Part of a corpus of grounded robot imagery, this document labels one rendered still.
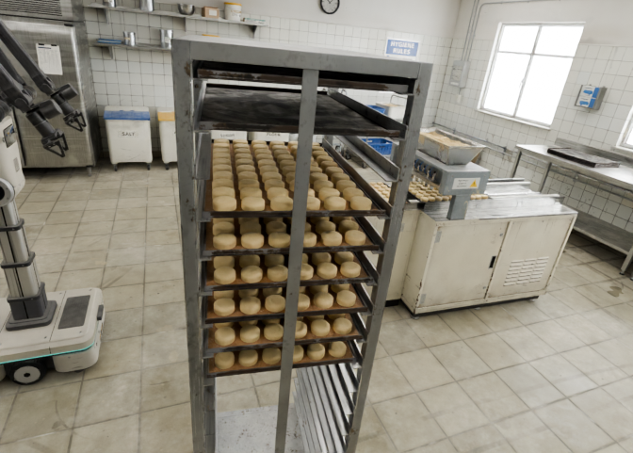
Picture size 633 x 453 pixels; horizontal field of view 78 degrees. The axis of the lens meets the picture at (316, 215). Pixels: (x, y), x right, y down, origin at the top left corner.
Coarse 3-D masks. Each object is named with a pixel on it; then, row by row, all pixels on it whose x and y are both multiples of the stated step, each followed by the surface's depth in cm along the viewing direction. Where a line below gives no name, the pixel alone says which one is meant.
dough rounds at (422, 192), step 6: (414, 186) 290; (420, 186) 291; (414, 192) 277; (420, 192) 279; (426, 192) 282; (432, 192) 284; (420, 198) 273; (426, 198) 268; (432, 198) 269; (438, 198) 270; (444, 198) 272; (450, 198) 274; (474, 198) 280; (480, 198) 282; (486, 198) 283
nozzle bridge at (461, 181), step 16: (432, 160) 261; (416, 176) 278; (448, 176) 241; (464, 176) 245; (480, 176) 250; (448, 192) 247; (464, 192) 251; (480, 192) 255; (448, 208) 257; (464, 208) 257
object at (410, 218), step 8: (408, 216) 269; (416, 216) 271; (376, 224) 263; (408, 224) 272; (416, 224) 275; (400, 232) 273; (408, 232) 275; (400, 240) 276; (408, 240) 278; (400, 248) 279; (408, 248) 281; (368, 256) 273; (376, 256) 275; (400, 256) 282; (408, 256) 285; (376, 264) 278; (400, 264) 285; (392, 272) 286; (400, 272) 289; (392, 280) 290; (400, 280) 292; (368, 288) 286; (392, 288) 293; (400, 288) 296; (392, 296) 297; (400, 296) 300; (392, 304) 305
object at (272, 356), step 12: (264, 348) 109; (276, 348) 106; (300, 348) 107; (312, 348) 108; (324, 348) 108; (336, 348) 109; (348, 348) 112; (216, 360) 101; (228, 360) 101; (240, 360) 102; (252, 360) 102; (264, 360) 104; (276, 360) 104; (300, 360) 106; (312, 360) 107; (324, 360) 107
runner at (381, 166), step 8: (336, 136) 119; (344, 136) 118; (352, 136) 111; (344, 144) 111; (352, 144) 110; (360, 144) 105; (352, 152) 104; (360, 152) 103; (368, 152) 99; (376, 152) 95; (368, 160) 97; (376, 160) 95; (384, 160) 90; (376, 168) 91; (384, 168) 90; (392, 168) 86; (384, 176) 86; (392, 176) 86
